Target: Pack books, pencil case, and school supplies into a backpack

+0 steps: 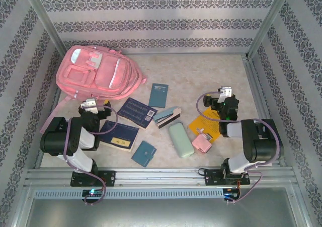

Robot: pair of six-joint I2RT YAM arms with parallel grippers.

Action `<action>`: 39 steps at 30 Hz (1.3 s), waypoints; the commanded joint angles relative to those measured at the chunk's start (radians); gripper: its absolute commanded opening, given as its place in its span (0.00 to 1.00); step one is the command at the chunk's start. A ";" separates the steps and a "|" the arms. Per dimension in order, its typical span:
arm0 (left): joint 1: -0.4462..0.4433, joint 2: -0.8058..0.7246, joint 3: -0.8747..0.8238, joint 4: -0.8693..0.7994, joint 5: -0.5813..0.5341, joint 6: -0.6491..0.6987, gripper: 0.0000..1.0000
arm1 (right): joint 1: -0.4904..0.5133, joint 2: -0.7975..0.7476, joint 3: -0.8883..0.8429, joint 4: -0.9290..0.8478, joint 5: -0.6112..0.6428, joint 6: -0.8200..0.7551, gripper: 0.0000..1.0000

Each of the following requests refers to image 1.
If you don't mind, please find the pink backpack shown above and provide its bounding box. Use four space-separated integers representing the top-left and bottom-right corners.
40 45 148 135

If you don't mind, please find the yellow booklet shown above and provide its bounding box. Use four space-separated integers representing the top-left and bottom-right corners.
188 107 223 144

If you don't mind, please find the navy book with yellow label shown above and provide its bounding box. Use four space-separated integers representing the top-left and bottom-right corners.
97 120 140 153

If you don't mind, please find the navy book with QR code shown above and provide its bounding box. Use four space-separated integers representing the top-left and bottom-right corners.
117 97 158 130

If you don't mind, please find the small pink box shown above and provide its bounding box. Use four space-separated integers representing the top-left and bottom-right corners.
191 128 214 155

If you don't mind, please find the teal thin notebook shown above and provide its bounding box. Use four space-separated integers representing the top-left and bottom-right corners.
148 83 169 109

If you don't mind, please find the mint green pencil case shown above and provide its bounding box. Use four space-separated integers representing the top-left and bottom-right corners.
168 120 196 159

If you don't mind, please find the blue stapler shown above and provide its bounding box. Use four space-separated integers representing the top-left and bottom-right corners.
153 106 182 129

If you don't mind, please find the teal snap wallet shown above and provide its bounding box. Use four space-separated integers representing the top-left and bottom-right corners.
131 140 157 168

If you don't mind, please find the aluminium side rail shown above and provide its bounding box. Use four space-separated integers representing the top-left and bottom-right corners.
35 86 61 169
241 55 287 167

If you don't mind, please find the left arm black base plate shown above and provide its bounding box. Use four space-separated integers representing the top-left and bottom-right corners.
70 170 117 187

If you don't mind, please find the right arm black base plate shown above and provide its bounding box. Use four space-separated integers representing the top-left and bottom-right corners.
204 168 250 187

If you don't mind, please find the aluminium mounting rail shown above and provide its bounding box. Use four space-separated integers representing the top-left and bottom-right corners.
24 168 295 187

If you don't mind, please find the aluminium frame post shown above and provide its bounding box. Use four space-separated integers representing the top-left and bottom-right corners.
20 0 70 59
246 0 295 59

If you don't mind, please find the slotted grey cable duct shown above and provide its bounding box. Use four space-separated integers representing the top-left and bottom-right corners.
34 188 241 200

